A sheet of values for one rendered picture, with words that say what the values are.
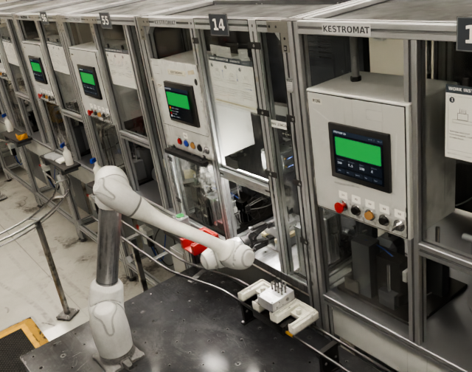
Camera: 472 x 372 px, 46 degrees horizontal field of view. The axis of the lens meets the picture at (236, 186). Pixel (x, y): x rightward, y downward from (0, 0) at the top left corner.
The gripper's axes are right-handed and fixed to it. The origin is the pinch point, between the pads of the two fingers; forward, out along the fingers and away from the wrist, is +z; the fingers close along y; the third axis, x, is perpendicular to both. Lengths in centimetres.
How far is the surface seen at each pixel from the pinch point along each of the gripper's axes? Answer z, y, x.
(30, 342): -94, -105, 157
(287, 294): -24.1, -8.8, -35.6
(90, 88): -20, 57, 144
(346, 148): -19, 61, -67
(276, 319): -33, -15, -39
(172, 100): -20, 63, 43
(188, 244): -28.5, -9.3, 34.5
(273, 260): -9.0, -9.8, -9.2
